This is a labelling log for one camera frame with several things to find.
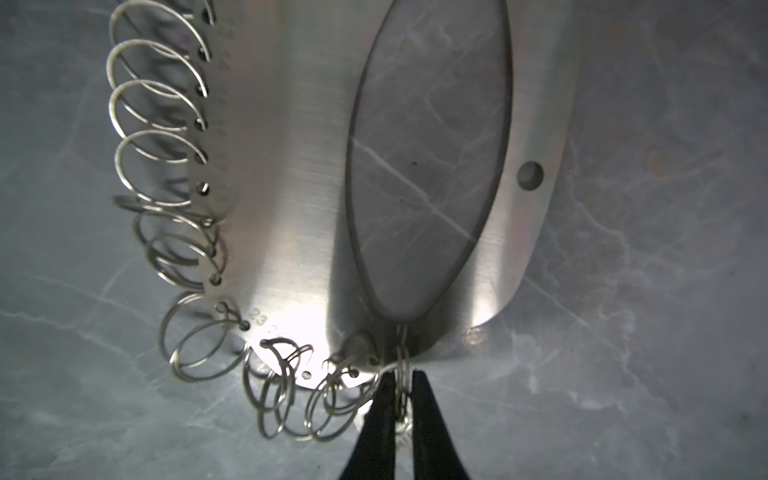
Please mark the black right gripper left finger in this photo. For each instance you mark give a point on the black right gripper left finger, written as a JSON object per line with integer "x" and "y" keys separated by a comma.
{"x": 374, "y": 455}

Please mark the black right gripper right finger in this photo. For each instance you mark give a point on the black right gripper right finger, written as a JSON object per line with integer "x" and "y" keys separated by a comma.
{"x": 434, "y": 455}

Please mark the steel key holder plate with rings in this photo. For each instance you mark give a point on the steel key holder plate with rings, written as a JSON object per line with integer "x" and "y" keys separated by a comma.
{"x": 258, "y": 168}

